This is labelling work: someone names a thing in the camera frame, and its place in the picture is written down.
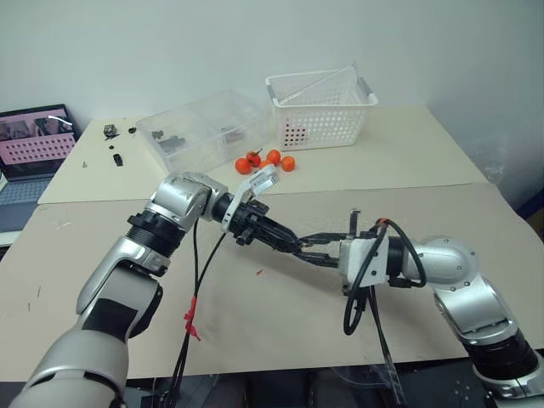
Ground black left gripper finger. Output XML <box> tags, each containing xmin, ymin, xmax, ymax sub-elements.
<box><xmin>253</xmin><ymin>232</ymin><xmax>303</xmax><ymax>255</ymax></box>
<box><xmin>262</xmin><ymin>216</ymin><xmax>302</xmax><ymax>247</ymax></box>

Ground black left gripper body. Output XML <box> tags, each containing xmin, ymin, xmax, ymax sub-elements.
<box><xmin>230</xmin><ymin>201</ymin><xmax>274</xmax><ymax>247</ymax></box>

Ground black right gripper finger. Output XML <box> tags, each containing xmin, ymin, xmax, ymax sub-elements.
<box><xmin>296</xmin><ymin>249</ymin><xmax>343</xmax><ymax>269</ymax></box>
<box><xmin>299</xmin><ymin>231</ymin><xmax>343</xmax><ymax>248</ymax></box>

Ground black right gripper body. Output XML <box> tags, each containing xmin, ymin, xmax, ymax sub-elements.
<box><xmin>338</xmin><ymin>207</ymin><xmax>383</xmax><ymax>243</ymax></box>

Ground beige table cover sheet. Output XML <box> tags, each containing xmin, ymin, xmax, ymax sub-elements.
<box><xmin>37</xmin><ymin>105</ymin><xmax>496</xmax><ymax>206</ymax></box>
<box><xmin>0</xmin><ymin>181</ymin><xmax>544</xmax><ymax>380</ymax></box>

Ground dark part in clear box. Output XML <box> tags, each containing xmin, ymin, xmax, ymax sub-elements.
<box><xmin>221</xmin><ymin>125</ymin><xmax>248</xmax><ymax>145</ymax></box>

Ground clear plastic compartment box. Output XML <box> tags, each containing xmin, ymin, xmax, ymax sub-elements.
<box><xmin>135</xmin><ymin>88</ymin><xmax>272</xmax><ymax>173</ymax></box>

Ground white perforated plastic basket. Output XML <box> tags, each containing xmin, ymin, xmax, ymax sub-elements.
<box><xmin>264</xmin><ymin>62</ymin><xmax>380</xmax><ymax>152</ymax></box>

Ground black parts in clear box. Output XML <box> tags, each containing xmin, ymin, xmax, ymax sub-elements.
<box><xmin>150</xmin><ymin>128</ymin><xmax>189</xmax><ymax>155</ymax></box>

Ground thin metal rod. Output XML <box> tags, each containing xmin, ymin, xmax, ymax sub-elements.
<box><xmin>275</xmin><ymin>65</ymin><xmax>357</xmax><ymax>104</ymax></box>

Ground blue object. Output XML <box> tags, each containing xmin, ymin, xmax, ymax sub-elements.
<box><xmin>518</xmin><ymin>180</ymin><xmax>544</xmax><ymax>226</ymax></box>

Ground open laptop with pink screen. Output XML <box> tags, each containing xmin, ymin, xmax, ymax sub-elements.
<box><xmin>0</xmin><ymin>102</ymin><xmax>82</xmax><ymax>247</ymax></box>

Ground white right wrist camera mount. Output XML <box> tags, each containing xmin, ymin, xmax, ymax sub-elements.
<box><xmin>338</xmin><ymin>236</ymin><xmax>390</xmax><ymax>295</ymax></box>

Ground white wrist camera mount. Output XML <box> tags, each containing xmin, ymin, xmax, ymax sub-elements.
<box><xmin>338</xmin><ymin>236</ymin><xmax>390</xmax><ymax>295</ymax></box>
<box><xmin>220</xmin><ymin>166</ymin><xmax>282</xmax><ymax>235</ymax></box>

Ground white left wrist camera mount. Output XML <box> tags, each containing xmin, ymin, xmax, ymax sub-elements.
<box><xmin>220</xmin><ymin>166</ymin><xmax>282</xmax><ymax>235</ymax></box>

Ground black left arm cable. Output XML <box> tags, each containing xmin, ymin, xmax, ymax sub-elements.
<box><xmin>168</xmin><ymin>215</ymin><xmax>203</xmax><ymax>408</ymax></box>
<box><xmin>169</xmin><ymin>233</ymin><xmax>229</xmax><ymax>408</ymax></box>

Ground black looped right wrist cable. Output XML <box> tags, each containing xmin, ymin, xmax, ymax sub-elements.
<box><xmin>343</xmin><ymin>217</ymin><xmax>428</xmax><ymax>338</ymax></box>

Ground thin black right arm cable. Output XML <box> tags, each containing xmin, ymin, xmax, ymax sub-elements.
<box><xmin>366</xmin><ymin>286</ymin><xmax>403</xmax><ymax>408</ymax></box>

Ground red tape on cable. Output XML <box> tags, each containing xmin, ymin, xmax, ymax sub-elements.
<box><xmin>183</xmin><ymin>296</ymin><xmax>202</xmax><ymax>342</ymax></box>

